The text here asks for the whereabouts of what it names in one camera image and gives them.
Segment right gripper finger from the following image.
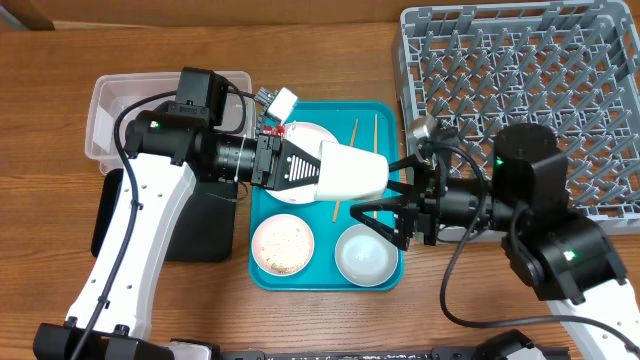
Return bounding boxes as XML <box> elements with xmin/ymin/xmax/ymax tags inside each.
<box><xmin>350</xmin><ymin>195</ymin><xmax>411</xmax><ymax>251</ymax></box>
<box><xmin>386</xmin><ymin>155</ymin><xmax>425</xmax><ymax>193</ymax></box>

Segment red sauce packet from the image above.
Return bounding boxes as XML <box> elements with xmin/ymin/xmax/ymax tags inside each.
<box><xmin>259</xmin><ymin>125</ymin><xmax>286</xmax><ymax>138</ymax></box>

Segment white cup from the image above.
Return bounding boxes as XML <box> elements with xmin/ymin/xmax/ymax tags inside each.
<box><xmin>314</xmin><ymin>141</ymin><xmax>389</xmax><ymax>201</ymax></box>

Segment pink bowl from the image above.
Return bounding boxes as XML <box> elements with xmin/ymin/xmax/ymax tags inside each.
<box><xmin>251</xmin><ymin>214</ymin><xmax>315</xmax><ymax>277</ymax></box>

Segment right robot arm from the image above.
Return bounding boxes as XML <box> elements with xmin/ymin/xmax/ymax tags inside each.
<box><xmin>350</xmin><ymin>123</ymin><xmax>639</xmax><ymax>359</ymax></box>

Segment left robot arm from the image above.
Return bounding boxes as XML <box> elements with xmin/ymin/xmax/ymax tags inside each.
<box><xmin>33</xmin><ymin>67</ymin><xmax>321</xmax><ymax>359</ymax></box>

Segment large white plate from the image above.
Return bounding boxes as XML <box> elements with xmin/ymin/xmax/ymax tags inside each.
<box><xmin>267</xmin><ymin>122</ymin><xmax>337</xmax><ymax>205</ymax></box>

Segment right wooden chopstick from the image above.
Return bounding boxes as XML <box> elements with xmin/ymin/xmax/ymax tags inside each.
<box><xmin>373</xmin><ymin>113</ymin><xmax>378</xmax><ymax>219</ymax></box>

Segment wooden chopstick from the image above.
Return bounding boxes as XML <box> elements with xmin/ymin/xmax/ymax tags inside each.
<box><xmin>332</xmin><ymin>118</ymin><xmax>360</xmax><ymax>223</ymax></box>
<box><xmin>373</xmin><ymin>113</ymin><xmax>378</xmax><ymax>219</ymax></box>

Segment grey bowl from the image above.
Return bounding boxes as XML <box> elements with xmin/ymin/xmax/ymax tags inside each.
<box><xmin>334</xmin><ymin>224</ymin><xmax>399</xmax><ymax>288</ymax></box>

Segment left wooden chopstick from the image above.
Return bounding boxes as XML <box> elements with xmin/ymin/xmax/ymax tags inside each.
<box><xmin>332</xmin><ymin>118</ymin><xmax>360</xmax><ymax>223</ymax></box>

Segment teal serving tray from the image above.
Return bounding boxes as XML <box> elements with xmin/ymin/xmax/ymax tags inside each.
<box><xmin>249</xmin><ymin>101</ymin><xmax>399</xmax><ymax>291</ymax></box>

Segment grey dish rack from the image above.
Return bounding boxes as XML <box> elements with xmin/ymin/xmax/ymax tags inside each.
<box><xmin>392</xmin><ymin>1</ymin><xmax>639</xmax><ymax>235</ymax></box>

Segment black rectangular tray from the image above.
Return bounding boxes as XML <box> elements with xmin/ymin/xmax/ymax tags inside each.
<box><xmin>91</xmin><ymin>169</ymin><xmax>239</xmax><ymax>263</ymax></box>

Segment clear plastic bin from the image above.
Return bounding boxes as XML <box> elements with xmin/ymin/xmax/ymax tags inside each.
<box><xmin>85</xmin><ymin>72</ymin><xmax>256</xmax><ymax>174</ymax></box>

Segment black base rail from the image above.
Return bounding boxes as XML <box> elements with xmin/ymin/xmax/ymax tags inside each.
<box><xmin>214</xmin><ymin>345</ymin><xmax>571</xmax><ymax>360</ymax></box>

